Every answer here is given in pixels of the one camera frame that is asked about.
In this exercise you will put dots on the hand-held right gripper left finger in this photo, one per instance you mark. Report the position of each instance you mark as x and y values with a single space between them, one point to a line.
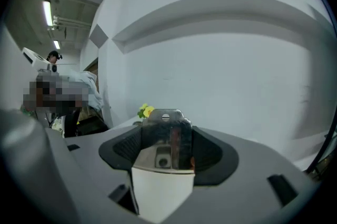
89 173

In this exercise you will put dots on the short fluorescent ceiling lamp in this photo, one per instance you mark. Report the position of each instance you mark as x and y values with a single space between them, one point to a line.
56 44

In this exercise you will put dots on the long fluorescent ceiling lamp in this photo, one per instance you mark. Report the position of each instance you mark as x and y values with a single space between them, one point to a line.
47 13

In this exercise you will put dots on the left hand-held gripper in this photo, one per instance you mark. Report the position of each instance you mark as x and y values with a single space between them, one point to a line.
33 58

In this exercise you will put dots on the light blue cloth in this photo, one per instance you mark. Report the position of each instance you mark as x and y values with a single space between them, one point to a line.
90 88

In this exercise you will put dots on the white ceiling pipes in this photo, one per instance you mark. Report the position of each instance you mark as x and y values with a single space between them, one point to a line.
71 23

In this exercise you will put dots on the yellow flowers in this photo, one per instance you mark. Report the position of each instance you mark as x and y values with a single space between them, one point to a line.
148 111

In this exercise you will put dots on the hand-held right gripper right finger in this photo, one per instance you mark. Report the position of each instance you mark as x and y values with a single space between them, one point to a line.
250 178

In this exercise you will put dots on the black office chair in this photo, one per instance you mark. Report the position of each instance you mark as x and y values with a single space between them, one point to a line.
72 122

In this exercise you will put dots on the white flower bouquet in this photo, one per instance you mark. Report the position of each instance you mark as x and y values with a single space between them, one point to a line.
56 122

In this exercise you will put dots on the silver metal binder clip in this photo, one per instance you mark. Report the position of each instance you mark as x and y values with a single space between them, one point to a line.
158 138

